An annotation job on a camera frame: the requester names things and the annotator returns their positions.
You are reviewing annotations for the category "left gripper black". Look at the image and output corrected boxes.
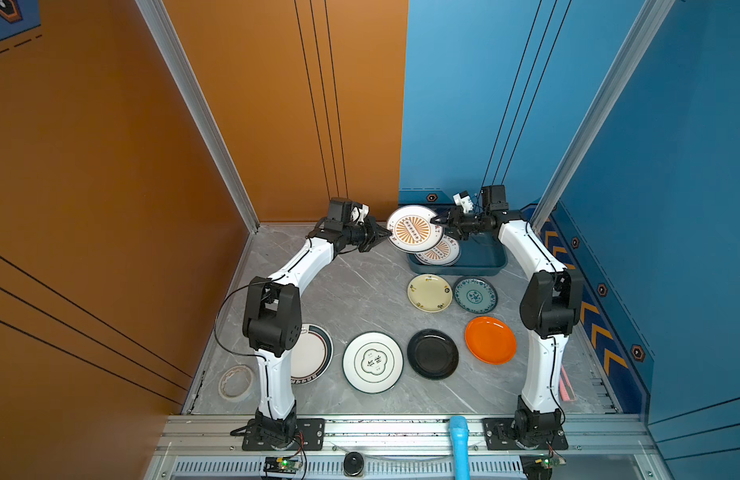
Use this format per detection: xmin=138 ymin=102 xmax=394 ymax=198
xmin=342 ymin=217 xmax=392 ymax=253

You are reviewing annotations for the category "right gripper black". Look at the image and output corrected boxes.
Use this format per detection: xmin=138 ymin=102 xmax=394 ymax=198
xmin=431 ymin=206 xmax=490 ymax=241

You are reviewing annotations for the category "sunburst plate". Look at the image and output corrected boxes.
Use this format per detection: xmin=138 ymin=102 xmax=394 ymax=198
xmin=415 ymin=235 xmax=461 ymax=266
xmin=386 ymin=205 xmax=444 ymax=253

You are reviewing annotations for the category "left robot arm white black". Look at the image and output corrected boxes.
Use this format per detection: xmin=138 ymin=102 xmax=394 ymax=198
xmin=243 ymin=197 xmax=391 ymax=448

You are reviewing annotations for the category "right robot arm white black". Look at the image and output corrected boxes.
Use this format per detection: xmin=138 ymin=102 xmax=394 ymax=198
xmin=430 ymin=185 xmax=583 ymax=449

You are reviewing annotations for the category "teal plastic bin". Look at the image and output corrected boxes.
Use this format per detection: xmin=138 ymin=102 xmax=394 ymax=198
xmin=407 ymin=227 xmax=508 ymax=277

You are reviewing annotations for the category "cream yellow plate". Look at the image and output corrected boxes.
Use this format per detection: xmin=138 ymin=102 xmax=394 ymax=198
xmin=406 ymin=274 xmax=453 ymax=313

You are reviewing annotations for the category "teal patterned plate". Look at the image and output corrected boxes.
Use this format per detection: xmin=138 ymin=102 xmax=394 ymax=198
xmin=453 ymin=276 xmax=498 ymax=315

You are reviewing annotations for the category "large white flower plate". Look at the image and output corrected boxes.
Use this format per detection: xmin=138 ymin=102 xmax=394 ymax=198
xmin=342 ymin=332 xmax=404 ymax=394

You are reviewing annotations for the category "orange plate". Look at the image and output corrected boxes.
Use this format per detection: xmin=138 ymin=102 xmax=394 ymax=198
xmin=464 ymin=316 xmax=517 ymax=365

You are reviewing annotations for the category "black plate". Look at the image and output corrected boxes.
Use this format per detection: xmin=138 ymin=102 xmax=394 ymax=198
xmin=407 ymin=329 xmax=460 ymax=380

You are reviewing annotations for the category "white plate dark rim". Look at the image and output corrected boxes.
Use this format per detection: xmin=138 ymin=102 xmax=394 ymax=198
xmin=291 ymin=324 xmax=334 ymax=385

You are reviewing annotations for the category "tape roll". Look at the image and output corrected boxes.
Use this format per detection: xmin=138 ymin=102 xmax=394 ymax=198
xmin=218 ymin=365 xmax=256 ymax=402

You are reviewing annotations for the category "pink flat tool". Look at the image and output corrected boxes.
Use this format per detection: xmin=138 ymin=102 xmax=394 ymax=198
xmin=559 ymin=371 xmax=576 ymax=402

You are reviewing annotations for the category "black round knob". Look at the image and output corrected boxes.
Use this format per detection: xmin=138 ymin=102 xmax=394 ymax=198
xmin=343 ymin=452 xmax=365 ymax=477

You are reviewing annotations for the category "left circuit board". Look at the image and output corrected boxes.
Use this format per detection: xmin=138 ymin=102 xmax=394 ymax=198
xmin=262 ymin=456 xmax=303 ymax=478

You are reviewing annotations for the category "circuit board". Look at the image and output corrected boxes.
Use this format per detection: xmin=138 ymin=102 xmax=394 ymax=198
xmin=262 ymin=456 xmax=303 ymax=478
xmin=535 ymin=451 xmax=567 ymax=470

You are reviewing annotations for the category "right circuit board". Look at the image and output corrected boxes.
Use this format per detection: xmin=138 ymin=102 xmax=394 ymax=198
xmin=535 ymin=451 xmax=567 ymax=470

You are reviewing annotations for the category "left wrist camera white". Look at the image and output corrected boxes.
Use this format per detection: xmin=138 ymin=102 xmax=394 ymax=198
xmin=350 ymin=203 xmax=369 ymax=224

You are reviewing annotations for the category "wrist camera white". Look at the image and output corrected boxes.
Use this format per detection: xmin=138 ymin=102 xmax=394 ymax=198
xmin=350 ymin=203 xmax=369 ymax=224
xmin=453 ymin=191 xmax=474 ymax=214

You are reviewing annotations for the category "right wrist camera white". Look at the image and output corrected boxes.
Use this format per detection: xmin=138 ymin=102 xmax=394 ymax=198
xmin=453 ymin=191 xmax=474 ymax=214

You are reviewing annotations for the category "blue cylinder handle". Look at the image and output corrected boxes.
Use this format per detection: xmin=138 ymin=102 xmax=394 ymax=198
xmin=448 ymin=416 xmax=470 ymax=480

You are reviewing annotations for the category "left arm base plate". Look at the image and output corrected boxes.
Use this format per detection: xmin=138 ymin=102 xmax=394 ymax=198
xmin=242 ymin=418 xmax=325 ymax=452

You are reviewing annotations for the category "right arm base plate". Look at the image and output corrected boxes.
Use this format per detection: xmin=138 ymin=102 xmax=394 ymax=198
xmin=482 ymin=417 xmax=569 ymax=451

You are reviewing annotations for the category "aluminium front rail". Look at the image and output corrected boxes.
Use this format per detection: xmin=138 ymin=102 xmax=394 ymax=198
xmin=145 ymin=414 xmax=672 ymax=479

